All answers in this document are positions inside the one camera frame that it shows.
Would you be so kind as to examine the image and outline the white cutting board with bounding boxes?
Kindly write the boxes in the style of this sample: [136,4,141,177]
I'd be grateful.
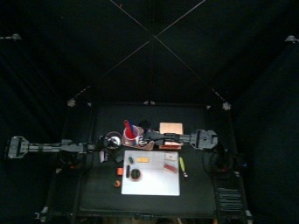
[120,150,181,197]

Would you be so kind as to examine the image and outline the small metal pot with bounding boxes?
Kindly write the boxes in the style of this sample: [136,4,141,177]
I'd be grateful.
[104,130,124,150]

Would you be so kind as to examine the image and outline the pink toy tray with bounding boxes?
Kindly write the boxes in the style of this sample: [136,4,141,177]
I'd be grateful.
[120,133,156,151]

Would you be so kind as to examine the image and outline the wooden box red front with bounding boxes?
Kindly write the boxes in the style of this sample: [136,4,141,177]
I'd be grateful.
[158,122,184,151]

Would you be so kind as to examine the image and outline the red toy spatula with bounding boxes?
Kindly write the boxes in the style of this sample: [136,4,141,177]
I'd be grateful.
[122,119,133,138]

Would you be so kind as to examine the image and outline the white toy block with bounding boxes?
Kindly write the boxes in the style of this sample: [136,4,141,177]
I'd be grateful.
[162,152,177,162]

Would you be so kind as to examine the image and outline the red toy block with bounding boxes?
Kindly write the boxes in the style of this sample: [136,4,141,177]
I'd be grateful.
[162,163,178,174]

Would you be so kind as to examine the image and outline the terracotta toy bowl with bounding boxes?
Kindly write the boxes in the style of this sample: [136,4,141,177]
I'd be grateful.
[129,168,142,182]

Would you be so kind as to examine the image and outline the thin diagonal brace wire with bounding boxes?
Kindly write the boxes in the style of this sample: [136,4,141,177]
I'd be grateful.
[69,0,206,102]
[106,0,229,104]

